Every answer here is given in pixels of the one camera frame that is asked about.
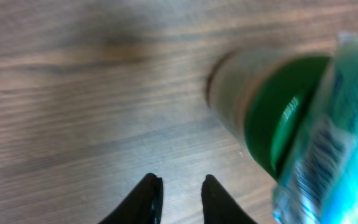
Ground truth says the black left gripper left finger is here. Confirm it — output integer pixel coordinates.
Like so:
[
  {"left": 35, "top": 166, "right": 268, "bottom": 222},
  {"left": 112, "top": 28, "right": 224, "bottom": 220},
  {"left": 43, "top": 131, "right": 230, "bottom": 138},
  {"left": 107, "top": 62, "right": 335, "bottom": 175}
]
[{"left": 99, "top": 173, "right": 163, "bottom": 224}]

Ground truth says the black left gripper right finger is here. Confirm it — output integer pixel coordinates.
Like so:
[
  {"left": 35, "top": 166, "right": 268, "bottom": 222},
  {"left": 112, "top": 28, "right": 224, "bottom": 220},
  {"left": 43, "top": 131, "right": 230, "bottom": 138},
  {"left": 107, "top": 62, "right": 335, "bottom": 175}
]
[{"left": 201, "top": 174, "right": 257, "bottom": 224}]

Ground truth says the small teal tissue pack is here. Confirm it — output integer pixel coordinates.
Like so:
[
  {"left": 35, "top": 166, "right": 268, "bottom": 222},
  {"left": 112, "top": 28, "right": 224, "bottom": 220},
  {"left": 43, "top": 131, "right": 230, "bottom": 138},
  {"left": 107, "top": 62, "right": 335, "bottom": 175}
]
[{"left": 273, "top": 32, "right": 358, "bottom": 223}]

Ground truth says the green lid jar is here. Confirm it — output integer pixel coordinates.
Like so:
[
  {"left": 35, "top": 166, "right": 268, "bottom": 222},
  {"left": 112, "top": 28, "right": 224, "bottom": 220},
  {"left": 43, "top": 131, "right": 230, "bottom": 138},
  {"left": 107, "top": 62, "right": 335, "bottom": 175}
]
[{"left": 206, "top": 48, "right": 332, "bottom": 180}]

